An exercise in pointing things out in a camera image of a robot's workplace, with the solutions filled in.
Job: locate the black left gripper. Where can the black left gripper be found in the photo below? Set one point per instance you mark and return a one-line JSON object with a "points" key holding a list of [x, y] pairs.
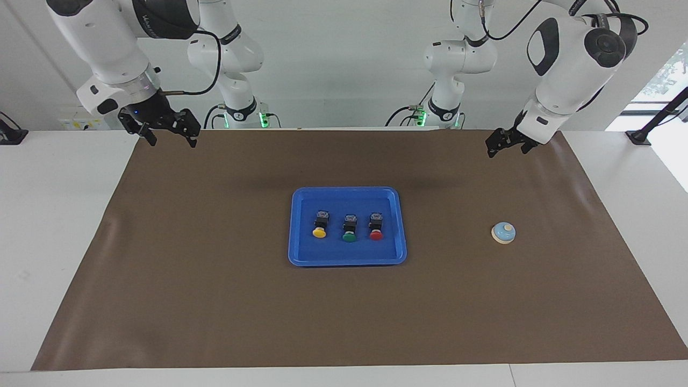
{"points": [[513, 137]]}

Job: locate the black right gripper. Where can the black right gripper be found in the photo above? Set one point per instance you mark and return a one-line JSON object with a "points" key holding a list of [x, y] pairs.
{"points": [[156, 115]]}

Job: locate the light blue service bell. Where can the light blue service bell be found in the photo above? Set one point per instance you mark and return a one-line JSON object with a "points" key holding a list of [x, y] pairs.
{"points": [[504, 232]]}

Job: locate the red mushroom push button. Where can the red mushroom push button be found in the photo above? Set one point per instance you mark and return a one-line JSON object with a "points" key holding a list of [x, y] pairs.
{"points": [[375, 235]]}

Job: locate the yellow mushroom push button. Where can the yellow mushroom push button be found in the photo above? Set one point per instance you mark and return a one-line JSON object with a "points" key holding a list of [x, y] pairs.
{"points": [[321, 231]]}

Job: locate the green mushroom push button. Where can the green mushroom push button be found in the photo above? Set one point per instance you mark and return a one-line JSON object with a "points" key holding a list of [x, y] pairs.
{"points": [[350, 236]]}

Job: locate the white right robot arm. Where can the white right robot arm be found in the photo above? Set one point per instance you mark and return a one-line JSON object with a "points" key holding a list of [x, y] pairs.
{"points": [[107, 37]]}

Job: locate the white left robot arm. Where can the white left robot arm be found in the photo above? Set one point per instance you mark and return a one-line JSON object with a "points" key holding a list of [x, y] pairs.
{"points": [[570, 59]]}

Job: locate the blue plastic tray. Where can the blue plastic tray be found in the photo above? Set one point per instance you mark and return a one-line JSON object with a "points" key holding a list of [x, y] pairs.
{"points": [[328, 252]]}

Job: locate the black clamp stand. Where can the black clamp stand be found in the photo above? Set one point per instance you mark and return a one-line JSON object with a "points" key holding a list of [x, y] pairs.
{"points": [[639, 135]]}

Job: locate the brown table mat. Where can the brown table mat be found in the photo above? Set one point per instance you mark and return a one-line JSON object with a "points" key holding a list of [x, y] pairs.
{"points": [[215, 312]]}

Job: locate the white wall socket box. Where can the white wall socket box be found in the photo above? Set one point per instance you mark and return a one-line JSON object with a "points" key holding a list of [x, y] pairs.
{"points": [[80, 121]]}

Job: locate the black desk mount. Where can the black desk mount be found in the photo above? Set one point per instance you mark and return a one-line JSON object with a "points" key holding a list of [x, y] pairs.
{"points": [[11, 134]]}

